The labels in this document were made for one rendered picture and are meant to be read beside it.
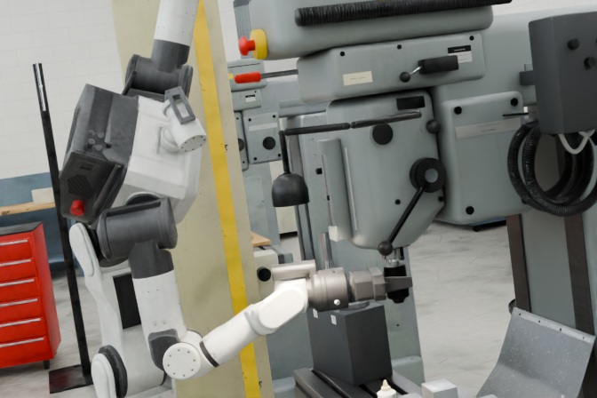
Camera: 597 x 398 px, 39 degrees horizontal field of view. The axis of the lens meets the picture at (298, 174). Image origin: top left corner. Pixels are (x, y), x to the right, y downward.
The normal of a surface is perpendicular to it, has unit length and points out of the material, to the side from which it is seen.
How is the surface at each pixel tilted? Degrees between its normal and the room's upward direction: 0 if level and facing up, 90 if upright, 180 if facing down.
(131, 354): 81
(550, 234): 90
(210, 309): 90
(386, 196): 90
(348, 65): 90
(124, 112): 58
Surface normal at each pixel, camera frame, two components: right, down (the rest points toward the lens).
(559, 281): -0.95, 0.15
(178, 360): 0.02, 0.07
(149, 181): 0.33, 0.12
